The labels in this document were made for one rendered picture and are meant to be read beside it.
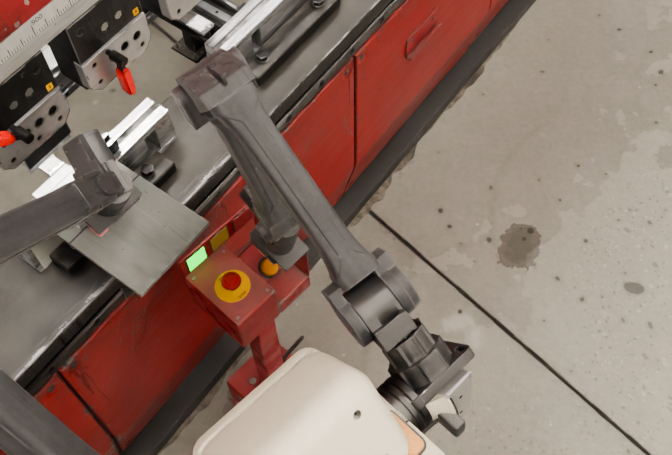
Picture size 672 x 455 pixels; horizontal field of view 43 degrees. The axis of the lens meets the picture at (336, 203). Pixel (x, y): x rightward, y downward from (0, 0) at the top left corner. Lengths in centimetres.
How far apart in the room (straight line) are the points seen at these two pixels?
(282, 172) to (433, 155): 175
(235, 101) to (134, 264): 52
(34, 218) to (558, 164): 200
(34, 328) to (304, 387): 77
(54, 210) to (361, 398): 51
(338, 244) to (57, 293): 72
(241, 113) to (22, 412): 44
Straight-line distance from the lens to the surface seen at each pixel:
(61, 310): 170
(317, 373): 104
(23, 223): 120
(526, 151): 290
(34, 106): 147
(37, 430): 105
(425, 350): 119
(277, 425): 101
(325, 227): 115
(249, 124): 112
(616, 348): 262
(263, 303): 173
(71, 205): 129
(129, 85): 154
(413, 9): 227
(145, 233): 158
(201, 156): 180
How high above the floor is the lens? 233
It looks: 58 degrees down
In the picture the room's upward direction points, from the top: 2 degrees counter-clockwise
